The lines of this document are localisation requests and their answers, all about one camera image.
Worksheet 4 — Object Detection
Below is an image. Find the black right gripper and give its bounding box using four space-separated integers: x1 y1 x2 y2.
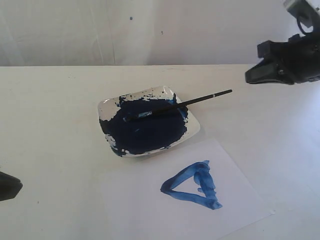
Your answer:
245 33 320 85

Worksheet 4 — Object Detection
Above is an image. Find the black paintbrush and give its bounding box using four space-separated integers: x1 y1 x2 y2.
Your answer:
123 89 233 122

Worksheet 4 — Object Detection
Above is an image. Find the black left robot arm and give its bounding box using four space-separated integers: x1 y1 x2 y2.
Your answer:
0 172 23 201

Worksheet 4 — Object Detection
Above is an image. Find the white paper sheet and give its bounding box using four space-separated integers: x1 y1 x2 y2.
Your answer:
100 138 272 240

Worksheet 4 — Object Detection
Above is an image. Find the white dish with blue paint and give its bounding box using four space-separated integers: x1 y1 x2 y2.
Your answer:
97 86 201 157

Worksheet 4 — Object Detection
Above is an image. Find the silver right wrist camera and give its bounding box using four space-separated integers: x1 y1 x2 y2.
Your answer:
283 0 320 28

